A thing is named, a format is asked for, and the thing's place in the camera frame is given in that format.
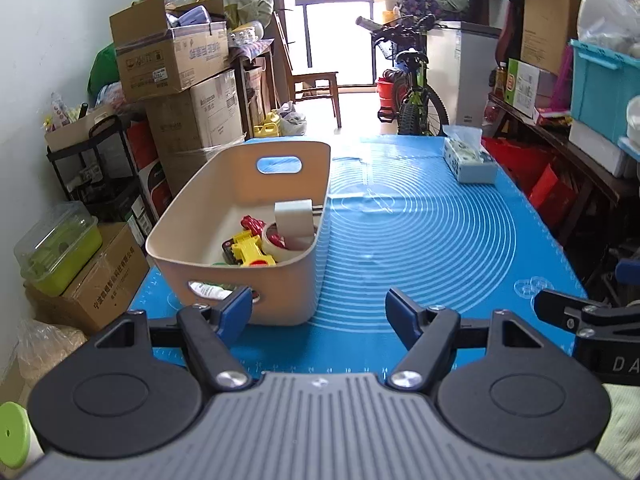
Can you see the cooking oil bottle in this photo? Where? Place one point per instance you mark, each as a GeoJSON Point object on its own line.
{"type": "Point", "coordinates": [500, 82]}

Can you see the yellow plastic jug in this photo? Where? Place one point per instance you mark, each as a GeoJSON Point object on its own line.
{"type": "Point", "coordinates": [267, 127]}

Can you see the white green tube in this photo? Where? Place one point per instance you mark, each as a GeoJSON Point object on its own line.
{"type": "Point", "coordinates": [210, 291]}

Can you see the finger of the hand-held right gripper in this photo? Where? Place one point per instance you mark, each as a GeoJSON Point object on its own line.
{"type": "Point", "coordinates": [629, 272]}
{"type": "Point", "coordinates": [600, 317]}

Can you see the white red snack packet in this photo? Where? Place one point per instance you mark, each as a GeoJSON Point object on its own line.
{"type": "Point", "coordinates": [59, 110]}

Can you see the green children's bicycle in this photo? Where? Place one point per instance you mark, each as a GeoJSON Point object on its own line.
{"type": "Point", "coordinates": [415, 95]}

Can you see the blue silicone mat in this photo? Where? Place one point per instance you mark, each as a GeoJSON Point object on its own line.
{"type": "Point", "coordinates": [425, 220]}

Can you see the white wide tape roll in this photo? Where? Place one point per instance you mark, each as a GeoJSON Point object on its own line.
{"type": "Point", "coordinates": [295, 217]}

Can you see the clear bag of wood shavings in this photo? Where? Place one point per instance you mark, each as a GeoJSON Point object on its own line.
{"type": "Point", "coordinates": [47, 355]}

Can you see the green round lid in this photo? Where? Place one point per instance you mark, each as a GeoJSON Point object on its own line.
{"type": "Point", "coordinates": [12, 435]}

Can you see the black metal rack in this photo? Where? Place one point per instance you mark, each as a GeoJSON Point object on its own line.
{"type": "Point", "coordinates": [107, 195]}

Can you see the teal storage bin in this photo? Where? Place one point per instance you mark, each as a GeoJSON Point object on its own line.
{"type": "Point", "coordinates": [605, 90]}

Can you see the large clear plastic bag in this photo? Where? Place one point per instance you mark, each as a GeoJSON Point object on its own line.
{"type": "Point", "coordinates": [607, 15]}

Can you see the green container with clear lid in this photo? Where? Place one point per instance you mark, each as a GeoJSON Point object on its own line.
{"type": "Point", "coordinates": [60, 255]}

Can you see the wooden chair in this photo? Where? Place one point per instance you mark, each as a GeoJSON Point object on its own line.
{"type": "Point", "coordinates": [310, 80]}

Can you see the flat brown cardboard sheet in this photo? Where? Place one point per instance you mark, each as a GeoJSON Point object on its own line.
{"type": "Point", "coordinates": [550, 20]}

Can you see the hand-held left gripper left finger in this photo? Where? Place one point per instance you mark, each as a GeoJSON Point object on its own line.
{"type": "Point", "coordinates": [236, 306]}

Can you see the white chest freezer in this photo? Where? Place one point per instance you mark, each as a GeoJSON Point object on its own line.
{"type": "Point", "coordinates": [460, 75]}

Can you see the open cardboard box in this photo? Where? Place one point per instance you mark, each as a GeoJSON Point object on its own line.
{"type": "Point", "coordinates": [165, 60]}

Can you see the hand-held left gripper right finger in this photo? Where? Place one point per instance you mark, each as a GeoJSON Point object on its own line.
{"type": "Point", "coordinates": [400, 310]}

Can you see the green bag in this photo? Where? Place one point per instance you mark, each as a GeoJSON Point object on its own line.
{"type": "Point", "coordinates": [102, 70]}

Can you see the light green cloth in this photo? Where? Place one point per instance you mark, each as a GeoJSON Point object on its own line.
{"type": "Point", "coordinates": [622, 425]}

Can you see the cardboard box with white label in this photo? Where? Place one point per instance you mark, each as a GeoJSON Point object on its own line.
{"type": "Point", "coordinates": [200, 115]}

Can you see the green white carton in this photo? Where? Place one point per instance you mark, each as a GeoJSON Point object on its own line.
{"type": "Point", "coordinates": [522, 85]}

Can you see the beige plastic basket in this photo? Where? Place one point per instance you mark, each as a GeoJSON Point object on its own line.
{"type": "Point", "coordinates": [280, 285]}

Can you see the red toy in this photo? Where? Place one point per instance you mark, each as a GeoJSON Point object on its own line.
{"type": "Point", "coordinates": [252, 223]}

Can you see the white plastic bag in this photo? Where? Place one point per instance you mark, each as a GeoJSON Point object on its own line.
{"type": "Point", "coordinates": [292, 120]}

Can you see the clear tape roll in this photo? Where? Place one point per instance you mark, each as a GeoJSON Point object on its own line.
{"type": "Point", "coordinates": [290, 250]}

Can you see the brown printed cardboard box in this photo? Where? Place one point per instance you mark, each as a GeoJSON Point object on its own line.
{"type": "Point", "coordinates": [105, 285]}

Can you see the red paper bags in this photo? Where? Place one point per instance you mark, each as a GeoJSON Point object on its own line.
{"type": "Point", "coordinates": [530, 175]}

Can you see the wooden side bench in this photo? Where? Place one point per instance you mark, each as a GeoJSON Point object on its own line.
{"type": "Point", "coordinates": [595, 170]}

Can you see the white blue tissue box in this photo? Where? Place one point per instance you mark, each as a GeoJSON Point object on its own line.
{"type": "Point", "coordinates": [470, 162]}

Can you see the red white appliance box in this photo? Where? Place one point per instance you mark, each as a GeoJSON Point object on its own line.
{"type": "Point", "coordinates": [157, 192]}

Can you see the red plastic bucket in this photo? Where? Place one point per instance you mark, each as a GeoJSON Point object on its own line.
{"type": "Point", "coordinates": [385, 92]}

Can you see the red carton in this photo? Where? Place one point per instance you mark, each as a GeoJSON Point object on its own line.
{"type": "Point", "coordinates": [142, 142]}

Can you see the yellow toy car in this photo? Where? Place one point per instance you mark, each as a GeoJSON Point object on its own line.
{"type": "Point", "coordinates": [250, 252]}

